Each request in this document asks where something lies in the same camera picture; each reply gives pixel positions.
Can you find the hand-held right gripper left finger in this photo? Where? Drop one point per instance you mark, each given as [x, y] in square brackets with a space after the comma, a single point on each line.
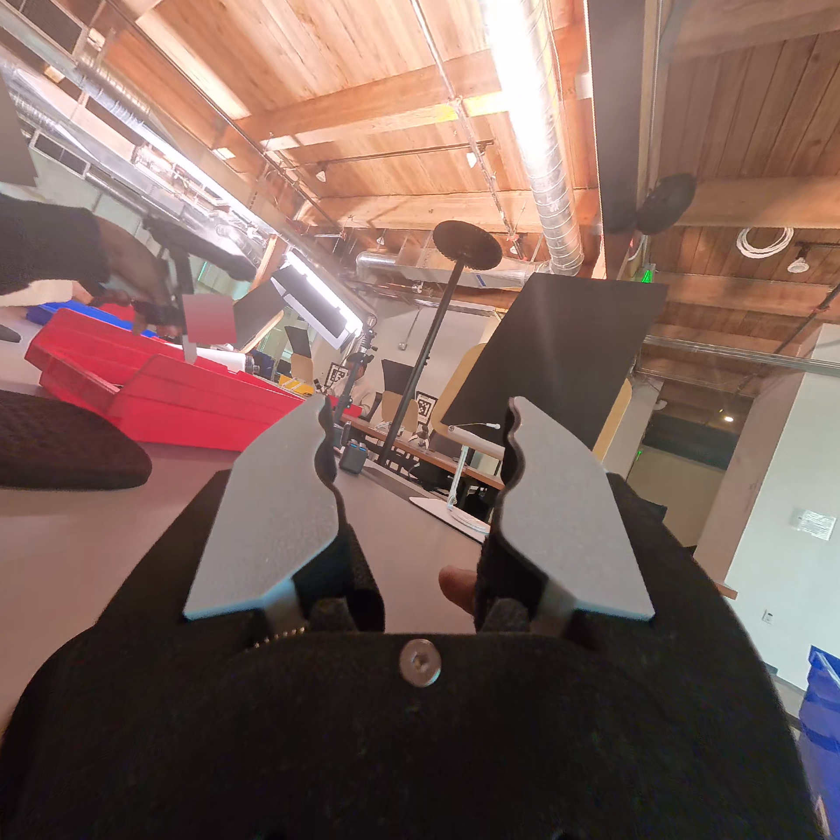
[269, 525]

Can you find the blue plastic bin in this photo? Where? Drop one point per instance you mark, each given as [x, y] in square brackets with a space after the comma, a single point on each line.
[823, 735]

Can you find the black and white tag sign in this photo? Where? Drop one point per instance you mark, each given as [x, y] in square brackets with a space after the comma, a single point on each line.
[338, 375]
[426, 404]

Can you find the white cup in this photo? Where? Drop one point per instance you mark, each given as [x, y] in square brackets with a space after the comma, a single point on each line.
[220, 361]

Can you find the dark battery charger case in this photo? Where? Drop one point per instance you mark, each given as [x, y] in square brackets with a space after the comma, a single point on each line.
[353, 457]

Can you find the black board with wooden rim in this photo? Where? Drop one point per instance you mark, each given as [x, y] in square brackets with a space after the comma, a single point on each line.
[564, 341]

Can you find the person's left hand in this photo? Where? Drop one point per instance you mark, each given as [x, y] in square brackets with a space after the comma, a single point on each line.
[131, 269]

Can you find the red plastic bin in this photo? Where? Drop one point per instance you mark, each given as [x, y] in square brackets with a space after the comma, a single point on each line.
[210, 413]
[79, 354]

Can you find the black quilted cushion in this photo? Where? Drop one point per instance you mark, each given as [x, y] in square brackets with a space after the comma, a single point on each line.
[59, 439]

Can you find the black light stand pole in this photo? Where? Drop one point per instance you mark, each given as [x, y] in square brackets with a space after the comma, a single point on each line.
[358, 367]

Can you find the green exit sign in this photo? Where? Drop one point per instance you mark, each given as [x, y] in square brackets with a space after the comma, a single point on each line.
[648, 274]

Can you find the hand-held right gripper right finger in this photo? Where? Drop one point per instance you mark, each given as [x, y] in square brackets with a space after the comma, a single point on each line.
[564, 531]

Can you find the person's right hand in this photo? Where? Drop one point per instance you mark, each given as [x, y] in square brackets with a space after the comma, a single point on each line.
[459, 584]

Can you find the brown top office desk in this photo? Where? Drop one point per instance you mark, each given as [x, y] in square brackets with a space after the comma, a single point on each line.
[433, 453]

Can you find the studio light panel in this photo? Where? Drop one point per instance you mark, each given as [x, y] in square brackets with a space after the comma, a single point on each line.
[315, 295]

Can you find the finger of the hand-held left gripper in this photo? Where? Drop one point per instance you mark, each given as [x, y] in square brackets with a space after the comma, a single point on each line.
[190, 353]

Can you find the white paper notice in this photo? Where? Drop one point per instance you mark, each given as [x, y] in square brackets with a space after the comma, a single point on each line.
[814, 523]

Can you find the person's left forearm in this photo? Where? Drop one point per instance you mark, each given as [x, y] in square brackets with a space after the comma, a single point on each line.
[46, 243]

